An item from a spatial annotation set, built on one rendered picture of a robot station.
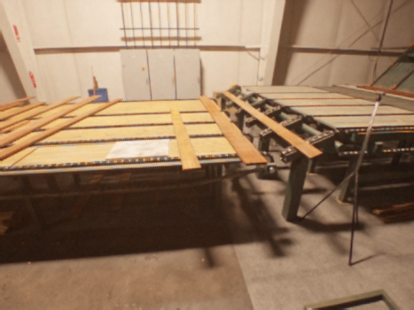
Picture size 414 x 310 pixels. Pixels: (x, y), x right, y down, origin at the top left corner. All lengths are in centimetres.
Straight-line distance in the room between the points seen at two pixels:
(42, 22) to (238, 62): 631
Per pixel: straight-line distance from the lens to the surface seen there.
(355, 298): 224
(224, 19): 819
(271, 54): 775
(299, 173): 240
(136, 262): 227
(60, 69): 878
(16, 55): 843
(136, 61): 741
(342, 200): 331
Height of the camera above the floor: 172
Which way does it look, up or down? 24 degrees down
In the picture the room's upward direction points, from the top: straight up
